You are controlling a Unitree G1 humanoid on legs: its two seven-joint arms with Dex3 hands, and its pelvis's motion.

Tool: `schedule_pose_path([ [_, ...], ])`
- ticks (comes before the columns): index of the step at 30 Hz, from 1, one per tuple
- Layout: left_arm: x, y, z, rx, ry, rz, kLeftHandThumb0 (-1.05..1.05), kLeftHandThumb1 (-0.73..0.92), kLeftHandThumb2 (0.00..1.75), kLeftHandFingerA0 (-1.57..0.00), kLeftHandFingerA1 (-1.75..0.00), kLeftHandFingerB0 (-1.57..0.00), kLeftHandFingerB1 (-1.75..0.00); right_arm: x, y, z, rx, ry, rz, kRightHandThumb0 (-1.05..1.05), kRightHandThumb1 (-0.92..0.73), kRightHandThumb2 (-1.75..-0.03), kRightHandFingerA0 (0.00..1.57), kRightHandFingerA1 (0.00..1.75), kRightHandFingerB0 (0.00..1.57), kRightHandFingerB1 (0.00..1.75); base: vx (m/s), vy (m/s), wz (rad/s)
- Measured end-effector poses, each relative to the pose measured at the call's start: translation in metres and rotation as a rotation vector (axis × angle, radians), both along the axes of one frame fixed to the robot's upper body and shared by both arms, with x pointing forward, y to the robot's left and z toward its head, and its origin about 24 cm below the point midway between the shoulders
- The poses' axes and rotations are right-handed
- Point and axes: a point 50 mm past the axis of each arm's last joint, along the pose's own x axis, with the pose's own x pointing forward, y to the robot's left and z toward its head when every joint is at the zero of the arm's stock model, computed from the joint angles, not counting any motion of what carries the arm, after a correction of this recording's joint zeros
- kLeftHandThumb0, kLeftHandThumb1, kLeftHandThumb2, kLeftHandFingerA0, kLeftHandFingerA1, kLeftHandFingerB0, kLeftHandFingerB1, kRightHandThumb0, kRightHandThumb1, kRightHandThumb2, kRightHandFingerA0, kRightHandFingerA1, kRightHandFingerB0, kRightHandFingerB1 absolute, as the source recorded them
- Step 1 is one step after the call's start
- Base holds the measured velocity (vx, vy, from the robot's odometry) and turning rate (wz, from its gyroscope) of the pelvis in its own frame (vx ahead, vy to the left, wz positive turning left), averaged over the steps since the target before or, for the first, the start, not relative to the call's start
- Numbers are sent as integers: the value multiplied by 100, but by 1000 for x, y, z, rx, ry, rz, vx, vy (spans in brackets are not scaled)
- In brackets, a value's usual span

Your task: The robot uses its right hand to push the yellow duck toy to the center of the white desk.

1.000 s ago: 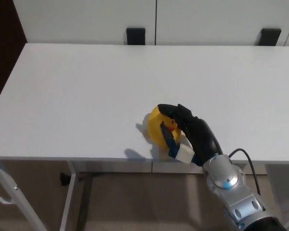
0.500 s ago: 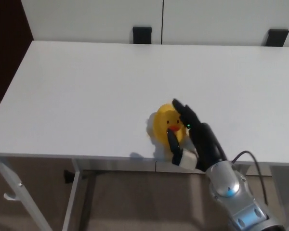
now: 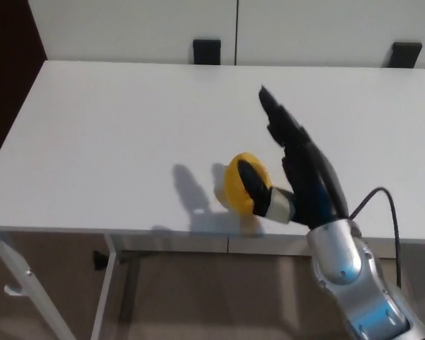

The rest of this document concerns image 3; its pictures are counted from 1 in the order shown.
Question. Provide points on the black floor foot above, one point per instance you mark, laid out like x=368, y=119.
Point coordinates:
x=100, y=261

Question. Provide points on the white leg hook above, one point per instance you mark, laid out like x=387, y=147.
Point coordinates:
x=13, y=290

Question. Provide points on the right black wall bracket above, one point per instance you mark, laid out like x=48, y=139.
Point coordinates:
x=404, y=55

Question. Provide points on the white cabinet door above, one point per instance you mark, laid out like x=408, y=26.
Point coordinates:
x=127, y=30
x=322, y=30

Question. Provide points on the white desk leg with hook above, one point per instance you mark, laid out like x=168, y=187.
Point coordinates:
x=21, y=271

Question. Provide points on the black wall bracket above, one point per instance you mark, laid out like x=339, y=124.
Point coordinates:
x=207, y=52
x=404, y=55

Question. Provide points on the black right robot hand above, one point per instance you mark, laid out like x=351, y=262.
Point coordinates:
x=304, y=177

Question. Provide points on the dark brown wooden panel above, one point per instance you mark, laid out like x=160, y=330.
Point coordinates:
x=7, y=71

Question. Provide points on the yellow rubber duck toy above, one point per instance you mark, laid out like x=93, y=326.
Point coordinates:
x=233, y=184

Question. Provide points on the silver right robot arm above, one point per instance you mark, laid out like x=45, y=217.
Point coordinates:
x=340, y=255

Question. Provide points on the left black wall bracket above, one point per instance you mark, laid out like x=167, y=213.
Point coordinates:
x=207, y=52

